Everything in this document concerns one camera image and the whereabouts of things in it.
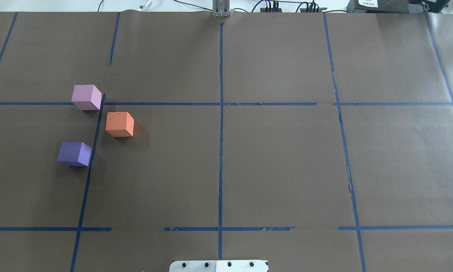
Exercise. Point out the dark purple foam cube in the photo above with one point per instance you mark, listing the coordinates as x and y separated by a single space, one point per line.
74 154

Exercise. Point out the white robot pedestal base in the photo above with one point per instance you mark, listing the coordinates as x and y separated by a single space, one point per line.
219 266

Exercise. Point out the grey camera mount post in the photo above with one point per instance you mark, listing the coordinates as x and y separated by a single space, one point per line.
221 8

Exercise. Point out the black box on table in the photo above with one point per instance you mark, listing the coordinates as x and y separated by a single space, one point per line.
396 6

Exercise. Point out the orange foam cube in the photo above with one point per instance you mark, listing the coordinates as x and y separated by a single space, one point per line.
120 124

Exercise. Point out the light pink foam cube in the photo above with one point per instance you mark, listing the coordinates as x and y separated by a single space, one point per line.
86 97

